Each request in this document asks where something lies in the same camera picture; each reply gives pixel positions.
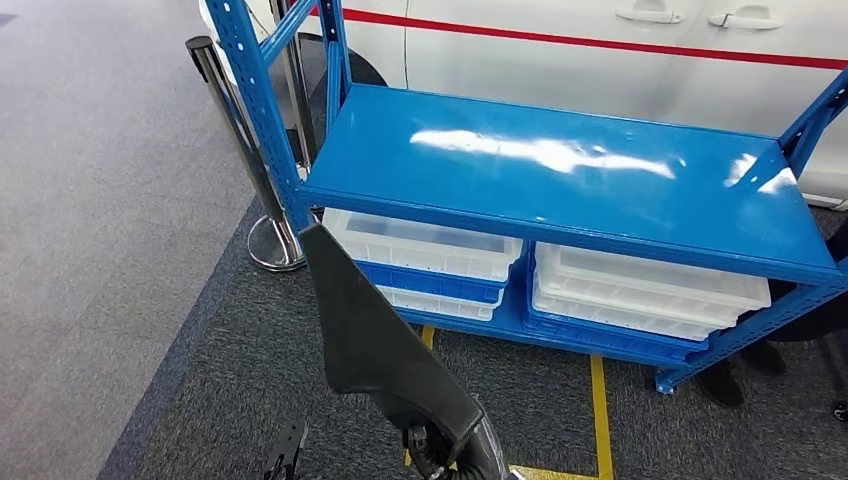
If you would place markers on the black plastic plate frame part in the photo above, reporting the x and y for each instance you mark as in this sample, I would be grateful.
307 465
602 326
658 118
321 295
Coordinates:
371 344

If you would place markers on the blue metal shelf rack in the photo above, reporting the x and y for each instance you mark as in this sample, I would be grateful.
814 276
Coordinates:
397 172

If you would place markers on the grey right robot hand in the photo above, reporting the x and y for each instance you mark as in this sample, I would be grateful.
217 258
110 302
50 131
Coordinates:
487 450

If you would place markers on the person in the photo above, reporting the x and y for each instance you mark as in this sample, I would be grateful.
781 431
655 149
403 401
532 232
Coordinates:
721 387

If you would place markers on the white car with red stripe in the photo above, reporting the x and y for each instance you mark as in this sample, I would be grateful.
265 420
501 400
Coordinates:
530 73

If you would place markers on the white plastic tray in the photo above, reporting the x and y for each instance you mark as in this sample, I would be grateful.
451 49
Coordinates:
424 255
629 314
437 305
649 281

